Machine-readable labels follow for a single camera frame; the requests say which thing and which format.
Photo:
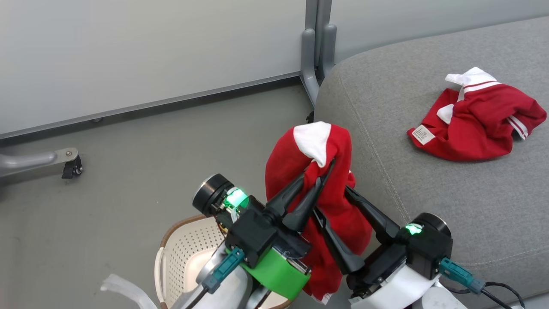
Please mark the black caster wheel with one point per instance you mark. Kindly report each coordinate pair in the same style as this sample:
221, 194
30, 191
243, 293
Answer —
73, 168
310, 116

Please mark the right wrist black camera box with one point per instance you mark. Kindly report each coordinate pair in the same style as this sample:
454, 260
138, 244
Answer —
429, 251

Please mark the white laundry basket brown rim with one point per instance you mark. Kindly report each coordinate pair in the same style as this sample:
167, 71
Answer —
184, 253

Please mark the translucent white plastic strip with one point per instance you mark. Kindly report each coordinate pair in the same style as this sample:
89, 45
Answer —
126, 289

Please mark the grey partition post with feet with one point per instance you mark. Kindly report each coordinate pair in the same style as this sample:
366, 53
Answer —
316, 47

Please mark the grey fabric sofa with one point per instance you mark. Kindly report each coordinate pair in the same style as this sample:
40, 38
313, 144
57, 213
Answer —
450, 193

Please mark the red jersey white striped collar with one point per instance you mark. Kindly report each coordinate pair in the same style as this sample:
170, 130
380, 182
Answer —
476, 124

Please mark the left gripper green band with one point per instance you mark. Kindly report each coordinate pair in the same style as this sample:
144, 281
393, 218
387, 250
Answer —
279, 270

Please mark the grey partition foot with plate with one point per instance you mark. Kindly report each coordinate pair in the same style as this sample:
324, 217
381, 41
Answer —
30, 161

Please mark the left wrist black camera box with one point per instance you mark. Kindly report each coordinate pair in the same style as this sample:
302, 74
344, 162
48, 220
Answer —
251, 229

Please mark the red garment white patch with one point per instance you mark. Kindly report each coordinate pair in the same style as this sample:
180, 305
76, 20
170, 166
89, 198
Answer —
339, 206

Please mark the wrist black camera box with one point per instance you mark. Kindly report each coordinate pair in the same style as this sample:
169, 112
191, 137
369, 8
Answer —
251, 229
429, 251

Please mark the grey partition base rail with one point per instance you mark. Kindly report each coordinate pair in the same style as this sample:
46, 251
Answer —
150, 105

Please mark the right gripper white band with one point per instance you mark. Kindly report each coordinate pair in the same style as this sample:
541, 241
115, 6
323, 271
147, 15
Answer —
386, 283

